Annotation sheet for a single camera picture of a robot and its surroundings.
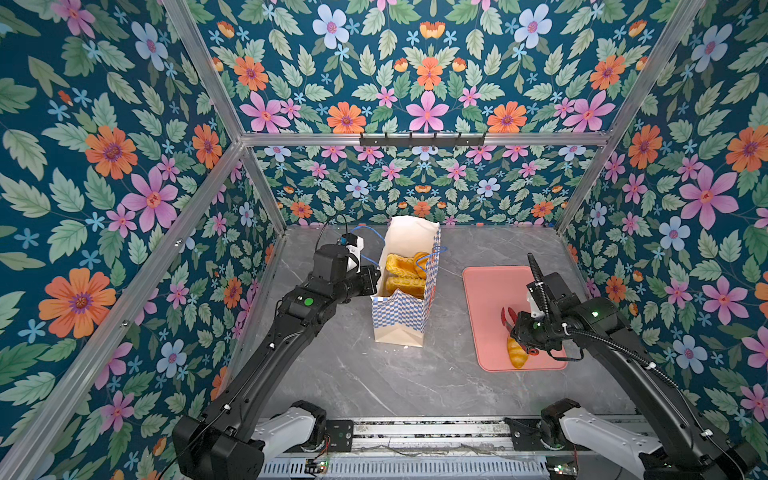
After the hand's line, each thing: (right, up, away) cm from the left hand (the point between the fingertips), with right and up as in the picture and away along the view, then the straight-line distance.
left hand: (386, 266), depth 72 cm
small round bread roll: (+9, +3, +22) cm, 24 cm away
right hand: (+32, -17, +1) cm, 36 cm away
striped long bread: (+7, -7, +21) cm, 23 cm away
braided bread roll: (+3, 0, +20) cm, 20 cm away
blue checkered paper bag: (+4, -14, +9) cm, 17 cm away
